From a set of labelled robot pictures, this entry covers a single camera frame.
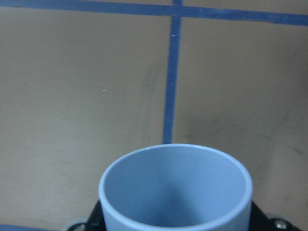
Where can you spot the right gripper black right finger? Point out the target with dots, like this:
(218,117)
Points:
(259,221)

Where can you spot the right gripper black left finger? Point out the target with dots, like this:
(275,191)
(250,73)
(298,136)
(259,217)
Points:
(95,221)

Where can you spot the light blue plastic cup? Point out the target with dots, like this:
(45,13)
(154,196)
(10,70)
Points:
(176,187)

